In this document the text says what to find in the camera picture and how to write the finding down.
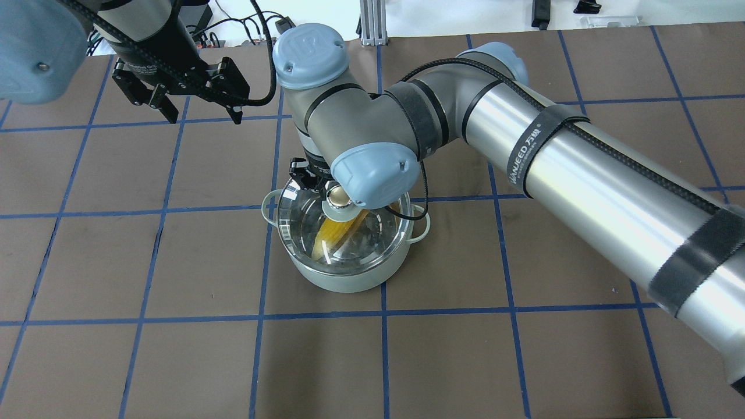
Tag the yellow corn cob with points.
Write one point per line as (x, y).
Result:
(332, 235)

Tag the aluminium frame post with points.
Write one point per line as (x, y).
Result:
(372, 23)

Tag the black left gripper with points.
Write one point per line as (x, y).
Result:
(156, 56)

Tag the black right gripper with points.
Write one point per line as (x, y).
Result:
(299, 171)

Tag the glass pot lid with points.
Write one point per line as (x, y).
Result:
(299, 216)

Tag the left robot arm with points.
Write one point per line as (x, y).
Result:
(44, 43)

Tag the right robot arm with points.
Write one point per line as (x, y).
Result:
(683, 249)

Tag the pale green electric pot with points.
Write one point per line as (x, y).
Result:
(338, 206)

